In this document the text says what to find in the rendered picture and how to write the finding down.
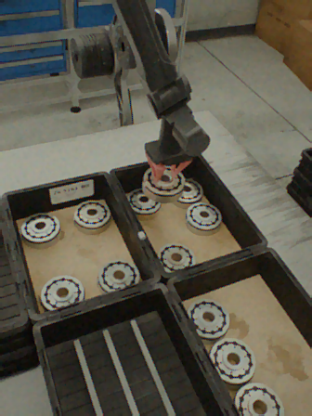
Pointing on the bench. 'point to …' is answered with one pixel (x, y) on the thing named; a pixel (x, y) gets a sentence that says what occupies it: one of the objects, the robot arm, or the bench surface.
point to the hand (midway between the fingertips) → (164, 175)
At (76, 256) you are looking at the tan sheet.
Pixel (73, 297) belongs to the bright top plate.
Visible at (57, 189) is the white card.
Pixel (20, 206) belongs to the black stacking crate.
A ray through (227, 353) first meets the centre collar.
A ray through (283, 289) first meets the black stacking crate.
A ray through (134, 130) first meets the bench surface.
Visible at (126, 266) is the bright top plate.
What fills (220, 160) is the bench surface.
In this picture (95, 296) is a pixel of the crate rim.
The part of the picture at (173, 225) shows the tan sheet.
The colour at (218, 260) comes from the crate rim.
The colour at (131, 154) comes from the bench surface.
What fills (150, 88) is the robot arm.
